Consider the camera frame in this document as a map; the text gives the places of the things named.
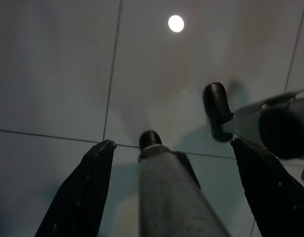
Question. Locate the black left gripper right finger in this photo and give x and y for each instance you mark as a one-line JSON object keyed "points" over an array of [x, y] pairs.
{"points": [[268, 190]]}

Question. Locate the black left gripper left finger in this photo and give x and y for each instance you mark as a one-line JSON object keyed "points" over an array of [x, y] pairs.
{"points": [[83, 192]]}

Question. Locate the silver robot right leg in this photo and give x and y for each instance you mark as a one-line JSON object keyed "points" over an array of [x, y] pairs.
{"points": [[280, 126]]}

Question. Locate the silver robot leg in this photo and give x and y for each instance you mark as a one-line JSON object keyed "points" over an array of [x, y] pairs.
{"points": [[166, 192], [280, 126]]}

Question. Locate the silver robot left leg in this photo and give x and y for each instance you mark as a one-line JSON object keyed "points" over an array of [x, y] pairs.
{"points": [[166, 192]]}

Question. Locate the black robot left foot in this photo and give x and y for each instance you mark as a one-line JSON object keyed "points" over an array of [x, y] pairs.
{"points": [[150, 138]]}

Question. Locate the black robot foot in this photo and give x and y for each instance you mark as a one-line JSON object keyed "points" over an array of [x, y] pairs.
{"points": [[150, 138], [216, 103]]}

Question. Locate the black robot right foot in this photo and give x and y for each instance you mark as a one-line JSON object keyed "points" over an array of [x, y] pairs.
{"points": [[216, 103]]}

